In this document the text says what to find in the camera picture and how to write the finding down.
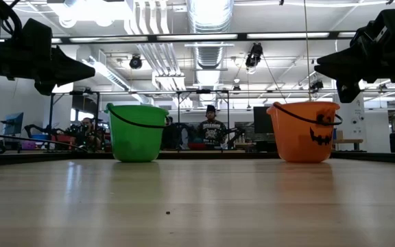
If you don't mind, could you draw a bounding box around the black computer monitor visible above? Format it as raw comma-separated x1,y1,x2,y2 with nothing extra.
253,106,273,134

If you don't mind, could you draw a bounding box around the black ceiling camera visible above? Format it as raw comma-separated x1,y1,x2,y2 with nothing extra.
128,54,143,71
309,79,324,93
244,43,264,69

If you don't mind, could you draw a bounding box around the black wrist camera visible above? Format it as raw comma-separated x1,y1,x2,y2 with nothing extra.
350,8,395,47
19,17,53,52

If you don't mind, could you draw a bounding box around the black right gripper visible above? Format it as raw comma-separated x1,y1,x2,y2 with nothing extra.
313,40,395,104

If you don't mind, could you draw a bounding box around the green plastic bucket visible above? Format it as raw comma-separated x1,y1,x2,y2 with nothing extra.
104,102,170,163

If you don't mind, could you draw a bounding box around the wooden bench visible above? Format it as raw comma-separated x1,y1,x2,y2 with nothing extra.
333,138,365,152

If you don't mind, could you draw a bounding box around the orange jack-o'-lantern bucket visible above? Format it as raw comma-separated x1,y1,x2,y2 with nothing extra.
266,100,344,163

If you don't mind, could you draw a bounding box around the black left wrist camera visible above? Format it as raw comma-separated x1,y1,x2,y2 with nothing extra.
19,17,53,52

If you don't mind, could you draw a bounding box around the blue-lit computer monitor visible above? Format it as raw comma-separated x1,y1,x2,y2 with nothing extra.
3,112,25,135

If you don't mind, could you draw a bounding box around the silver ceiling air duct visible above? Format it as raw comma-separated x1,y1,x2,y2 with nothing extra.
187,0,235,69

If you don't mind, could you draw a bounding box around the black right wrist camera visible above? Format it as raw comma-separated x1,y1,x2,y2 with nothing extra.
350,8,395,47

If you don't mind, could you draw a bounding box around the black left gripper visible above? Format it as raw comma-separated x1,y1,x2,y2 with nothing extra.
12,45,97,96

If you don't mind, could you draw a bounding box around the black left camera cable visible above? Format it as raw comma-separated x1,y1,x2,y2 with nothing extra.
0,0,24,39

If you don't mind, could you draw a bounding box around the thin hanging cord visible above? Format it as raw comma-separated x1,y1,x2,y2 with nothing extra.
302,0,312,102

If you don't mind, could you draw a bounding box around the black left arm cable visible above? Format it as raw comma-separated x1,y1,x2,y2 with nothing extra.
0,132,88,154

